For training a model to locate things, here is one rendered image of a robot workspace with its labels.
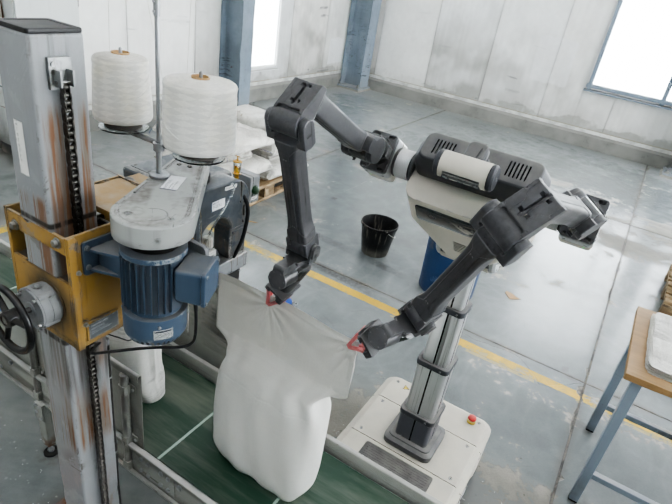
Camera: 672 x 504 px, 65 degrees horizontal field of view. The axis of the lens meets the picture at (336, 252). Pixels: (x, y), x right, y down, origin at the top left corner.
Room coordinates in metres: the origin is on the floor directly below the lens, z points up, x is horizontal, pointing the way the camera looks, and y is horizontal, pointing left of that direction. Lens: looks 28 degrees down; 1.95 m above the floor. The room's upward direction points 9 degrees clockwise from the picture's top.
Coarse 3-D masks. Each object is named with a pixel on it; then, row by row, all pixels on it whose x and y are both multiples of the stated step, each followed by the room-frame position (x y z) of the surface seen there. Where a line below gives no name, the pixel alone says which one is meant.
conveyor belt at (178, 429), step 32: (0, 256) 2.26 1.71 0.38; (192, 384) 1.59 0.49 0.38; (160, 416) 1.40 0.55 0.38; (192, 416) 1.43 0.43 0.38; (160, 448) 1.26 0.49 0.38; (192, 448) 1.29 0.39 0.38; (192, 480) 1.16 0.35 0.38; (224, 480) 1.18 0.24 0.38; (320, 480) 1.24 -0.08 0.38; (352, 480) 1.26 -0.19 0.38
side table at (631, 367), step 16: (640, 320) 2.06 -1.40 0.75; (640, 336) 1.92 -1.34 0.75; (624, 352) 2.14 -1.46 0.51; (640, 352) 1.80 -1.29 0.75; (624, 368) 2.11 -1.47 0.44; (640, 368) 1.69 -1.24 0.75; (608, 384) 2.13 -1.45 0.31; (640, 384) 1.62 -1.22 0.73; (656, 384) 1.61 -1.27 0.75; (608, 400) 2.11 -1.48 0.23; (624, 400) 1.65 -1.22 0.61; (592, 416) 2.12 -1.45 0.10; (624, 416) 1.64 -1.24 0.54; (592, 432) 2.10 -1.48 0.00; (608, 432) 1.65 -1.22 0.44; (656, 432) 2.00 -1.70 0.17; (592, 464) 1.65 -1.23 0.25; (576, 480) 1.69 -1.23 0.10; (608, 480) 1.63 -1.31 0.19; (576, 496) 1.65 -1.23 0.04; (640, 496) 1.57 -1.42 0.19
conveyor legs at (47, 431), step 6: (48, 414) 1.45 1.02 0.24; (48, 420) 1.45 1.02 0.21; (42, 426) 1.45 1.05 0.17; (48, 426) 1.45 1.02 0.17; (42, 432) 1.45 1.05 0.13; (48, 432) 1.44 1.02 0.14; (54, 432) 1.46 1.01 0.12; (42, 438) 1.45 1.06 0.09; (48, 438) 1.44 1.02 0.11; (54, 438) 1.46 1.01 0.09; (48, 444) 1.44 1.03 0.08; (48, 450) 1.46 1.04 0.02; (54, 450) 1.47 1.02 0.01; (48, 456) 1.44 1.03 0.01
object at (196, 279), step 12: (180, 264) 1.02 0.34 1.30; (192, 264) 1.03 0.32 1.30; (204, 264) 1.03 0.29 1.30; (216, 264) 1.06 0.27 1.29; (180, 276) 0.99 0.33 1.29; (192, 276) 0.99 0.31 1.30; (204, 276) 0.99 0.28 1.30; (216, 276) 1.07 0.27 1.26; (180, 288) 0.99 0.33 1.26; (192, 288) 0.99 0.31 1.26; (204, 288) 0.98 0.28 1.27; (216, 288) 1.07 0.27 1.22; (180, 300) 0.99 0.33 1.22; (192, 300) 0.99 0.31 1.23; (204, 300) 0.98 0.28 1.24
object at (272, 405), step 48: (240, 288) 1.33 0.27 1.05; (240, 336) 1.32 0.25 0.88; (288, 336) 1.24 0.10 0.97; (336, 336) 1.16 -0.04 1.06; (240, 384) 1.23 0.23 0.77; (288, 384) 1.19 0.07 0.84; (336, 384) 1.15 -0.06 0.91; (240, 432) 1.22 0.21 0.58; (288, 432) 1.13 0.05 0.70; (288, 480) 1.12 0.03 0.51
